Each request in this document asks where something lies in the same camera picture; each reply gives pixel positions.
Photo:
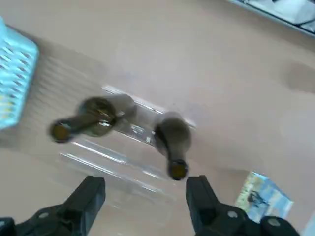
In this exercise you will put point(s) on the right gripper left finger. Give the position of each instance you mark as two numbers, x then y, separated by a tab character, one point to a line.
81	209

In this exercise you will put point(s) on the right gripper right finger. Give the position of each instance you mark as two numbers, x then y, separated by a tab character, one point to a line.
209	214

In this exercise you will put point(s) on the brown sloped-shoulder wine bottle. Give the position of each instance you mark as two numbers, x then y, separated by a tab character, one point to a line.
172	132

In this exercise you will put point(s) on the olive high-shoulder wine bottle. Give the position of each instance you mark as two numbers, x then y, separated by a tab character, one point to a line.
96	118

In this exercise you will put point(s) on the clear acrylic stepped shelf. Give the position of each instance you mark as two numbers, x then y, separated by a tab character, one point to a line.
137	157

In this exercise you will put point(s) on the blue printed paper bag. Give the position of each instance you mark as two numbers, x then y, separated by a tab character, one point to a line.
265	194

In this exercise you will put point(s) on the light blue plastic basket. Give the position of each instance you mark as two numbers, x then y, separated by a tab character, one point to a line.
17	64

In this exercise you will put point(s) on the metal table edge rail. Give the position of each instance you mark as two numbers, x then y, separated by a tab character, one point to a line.
280	19

